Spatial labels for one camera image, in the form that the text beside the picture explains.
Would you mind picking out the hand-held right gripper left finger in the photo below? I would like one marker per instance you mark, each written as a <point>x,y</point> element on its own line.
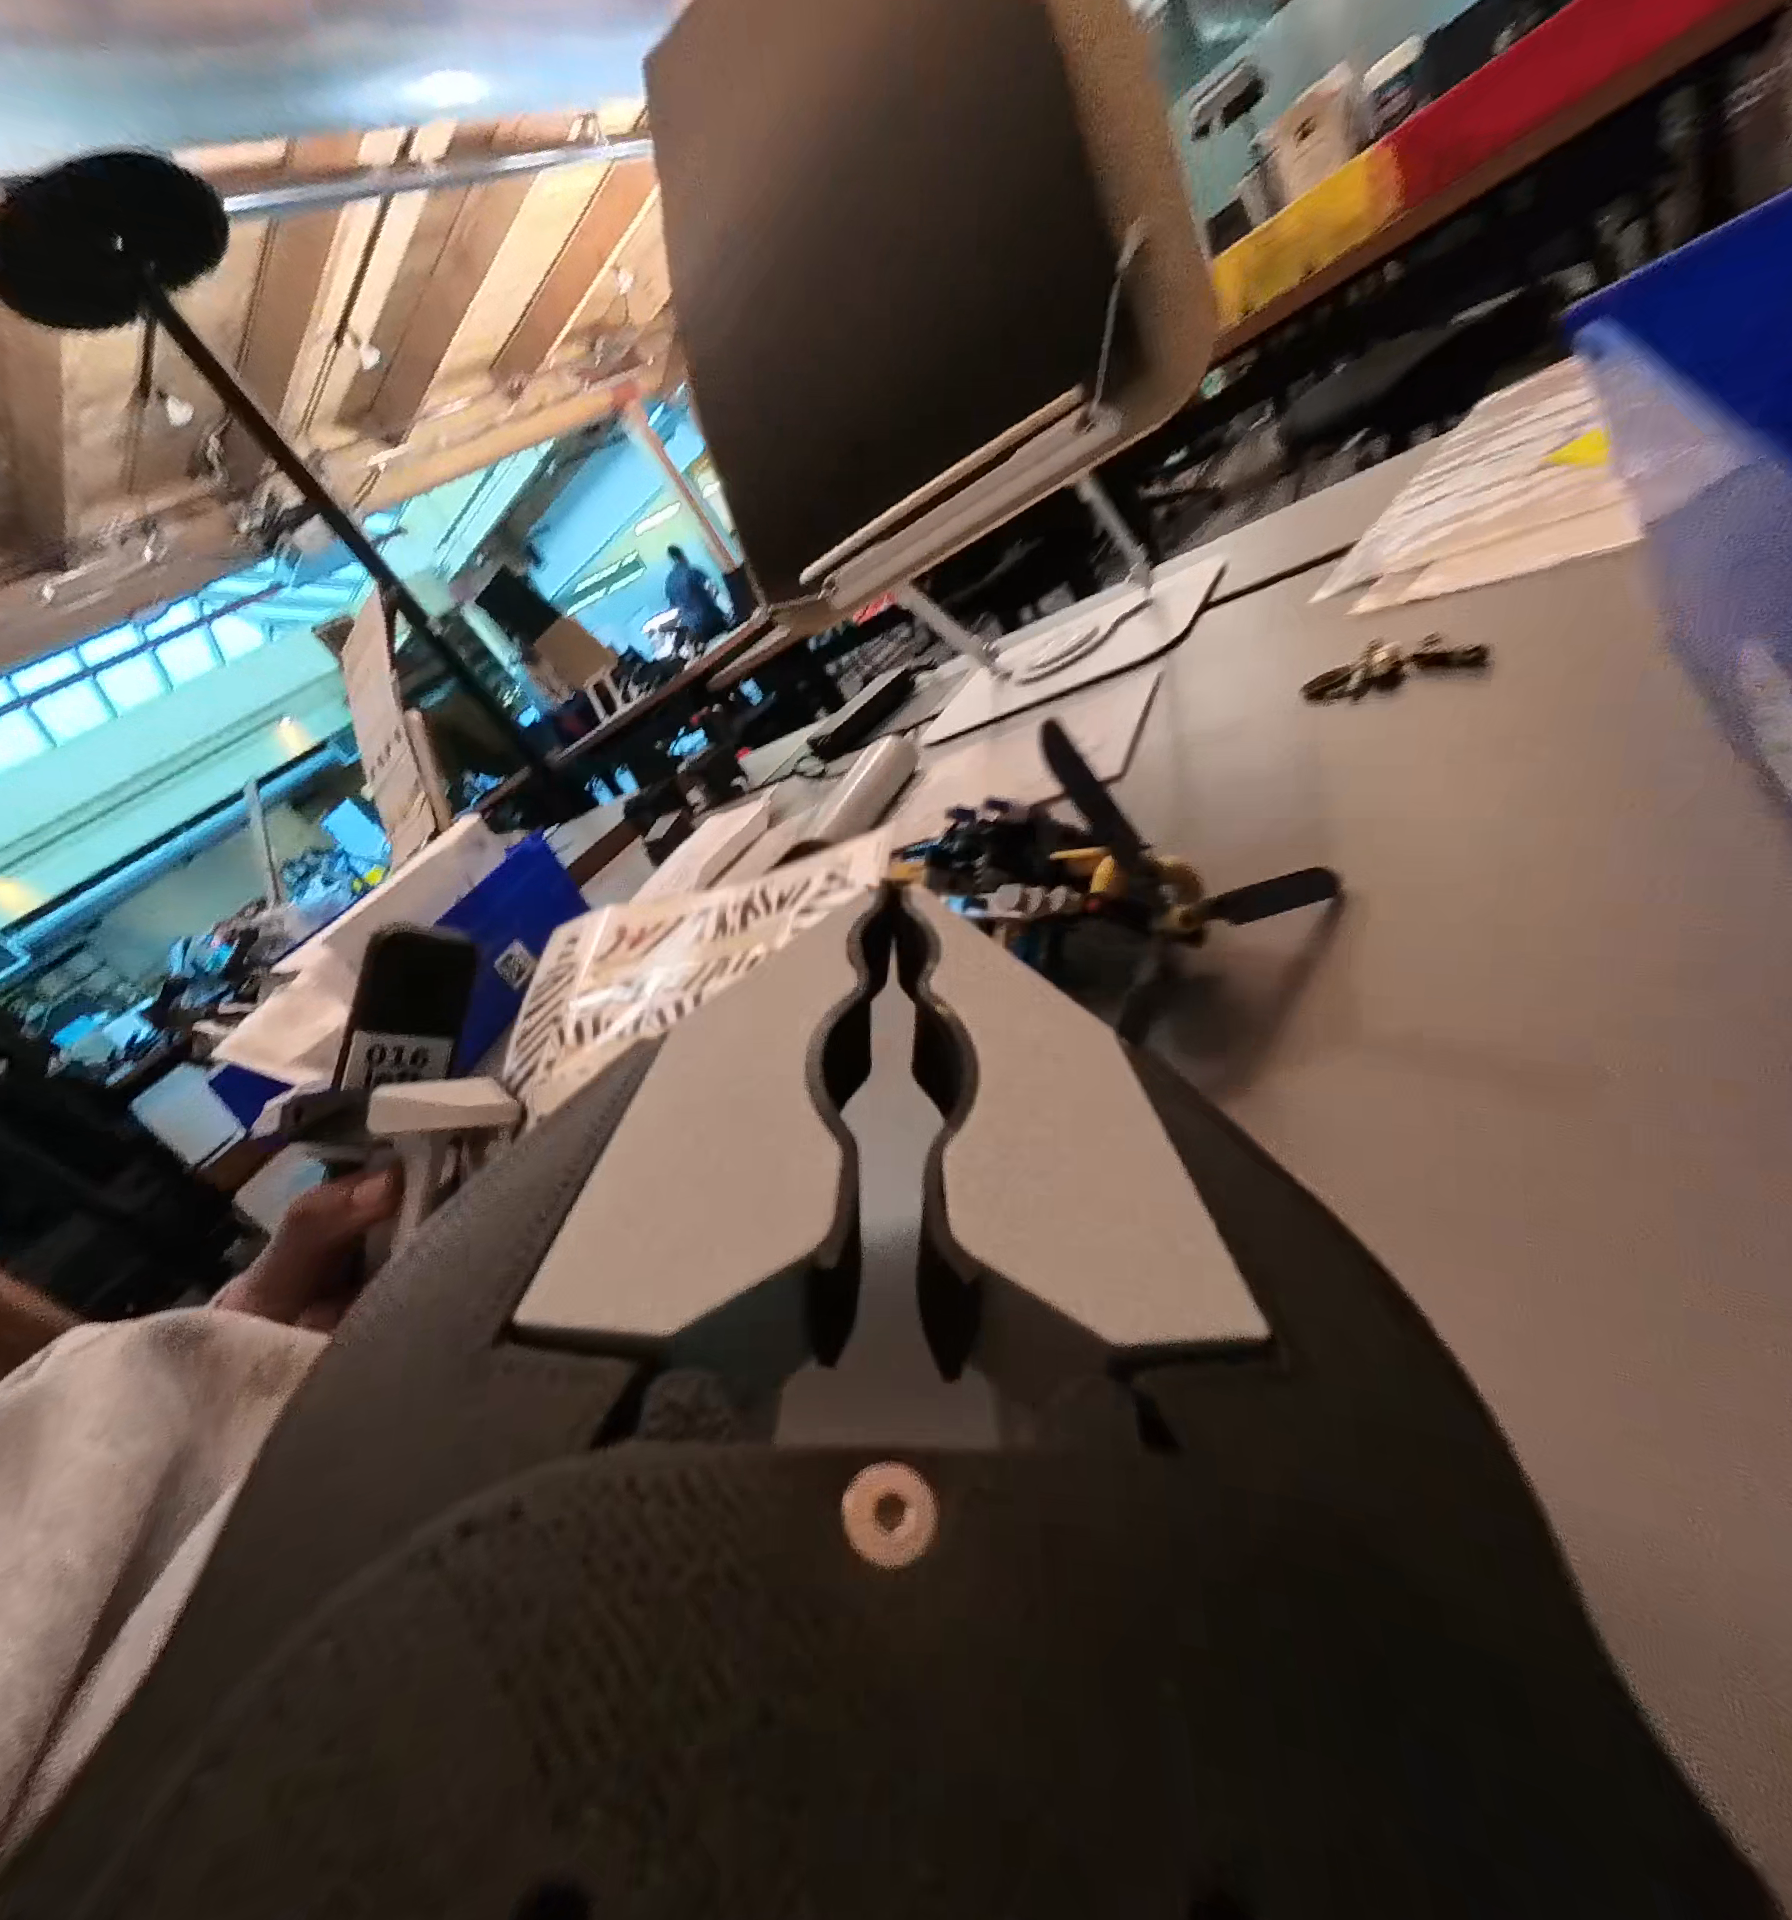
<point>701,1186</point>

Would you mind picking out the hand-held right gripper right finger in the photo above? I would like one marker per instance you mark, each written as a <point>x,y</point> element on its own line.
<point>1090,1186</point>

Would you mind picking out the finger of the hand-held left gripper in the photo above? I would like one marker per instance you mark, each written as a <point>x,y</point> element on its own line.
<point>447,1107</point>

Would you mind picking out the lego helicopter model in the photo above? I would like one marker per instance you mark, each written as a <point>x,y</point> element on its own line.
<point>1045,878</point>

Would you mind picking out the person's left forearm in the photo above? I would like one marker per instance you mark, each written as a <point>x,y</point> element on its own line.
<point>85,1500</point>

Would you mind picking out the person's left hand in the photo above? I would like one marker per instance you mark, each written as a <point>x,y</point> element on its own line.
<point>311,1254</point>

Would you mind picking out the blue cardboard box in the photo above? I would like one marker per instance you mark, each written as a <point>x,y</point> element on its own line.
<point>530,915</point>

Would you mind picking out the zebra print sheet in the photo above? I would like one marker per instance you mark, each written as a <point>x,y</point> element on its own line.
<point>657,975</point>

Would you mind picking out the brown cardboard boxes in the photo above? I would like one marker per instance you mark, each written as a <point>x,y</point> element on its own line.
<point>394,736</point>

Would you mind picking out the white cylinder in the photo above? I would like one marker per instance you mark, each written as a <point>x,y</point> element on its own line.
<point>870,787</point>

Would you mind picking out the black flat device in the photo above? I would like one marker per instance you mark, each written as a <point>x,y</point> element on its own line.
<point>863,713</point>

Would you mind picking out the metal laptop stand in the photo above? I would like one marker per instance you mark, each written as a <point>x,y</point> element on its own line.
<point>1090,630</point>

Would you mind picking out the bunch of keys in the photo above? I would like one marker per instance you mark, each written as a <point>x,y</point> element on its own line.
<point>1383,667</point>

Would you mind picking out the white paper sheets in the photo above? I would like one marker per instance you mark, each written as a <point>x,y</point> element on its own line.
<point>1496,497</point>

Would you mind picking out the black floor lamp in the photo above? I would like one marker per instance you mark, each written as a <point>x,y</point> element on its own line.
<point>102,240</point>

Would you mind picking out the blue plastic bin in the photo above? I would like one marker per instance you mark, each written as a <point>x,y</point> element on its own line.
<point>1751,450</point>

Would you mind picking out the red and yellow shelf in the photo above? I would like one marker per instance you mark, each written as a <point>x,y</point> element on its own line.
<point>1436,150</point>

